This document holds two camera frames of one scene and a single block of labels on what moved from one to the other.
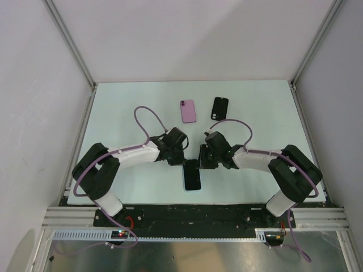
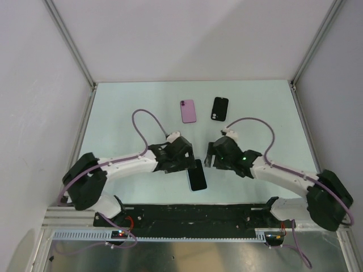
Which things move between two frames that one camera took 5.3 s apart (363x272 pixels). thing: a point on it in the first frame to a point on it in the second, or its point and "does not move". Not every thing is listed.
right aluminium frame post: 317,38 does not move
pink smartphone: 188,112 does not move
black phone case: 219,109 does not move
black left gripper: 180,160 to 188,162
